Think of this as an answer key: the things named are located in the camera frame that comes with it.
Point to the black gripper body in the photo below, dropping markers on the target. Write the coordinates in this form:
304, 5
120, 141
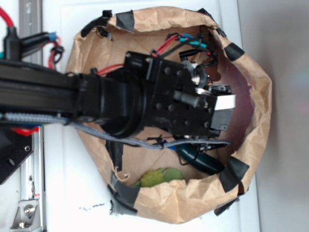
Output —
173, 102

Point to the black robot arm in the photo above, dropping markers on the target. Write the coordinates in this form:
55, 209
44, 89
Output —
112, 101

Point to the dark green toy cucumber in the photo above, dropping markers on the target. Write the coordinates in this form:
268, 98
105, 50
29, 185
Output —
190, 155

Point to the green toy lettuce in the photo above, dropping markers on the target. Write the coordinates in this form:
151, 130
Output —
155, 177

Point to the brown paper bag bin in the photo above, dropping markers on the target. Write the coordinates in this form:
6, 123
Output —
178, 201

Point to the aluminium extrusion rail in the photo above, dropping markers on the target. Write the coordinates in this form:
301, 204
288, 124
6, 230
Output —
32, 169

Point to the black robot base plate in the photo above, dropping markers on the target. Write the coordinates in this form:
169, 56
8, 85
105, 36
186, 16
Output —
14, 150

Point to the metal corner bracket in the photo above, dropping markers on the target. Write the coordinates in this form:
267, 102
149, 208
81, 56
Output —
27, 218

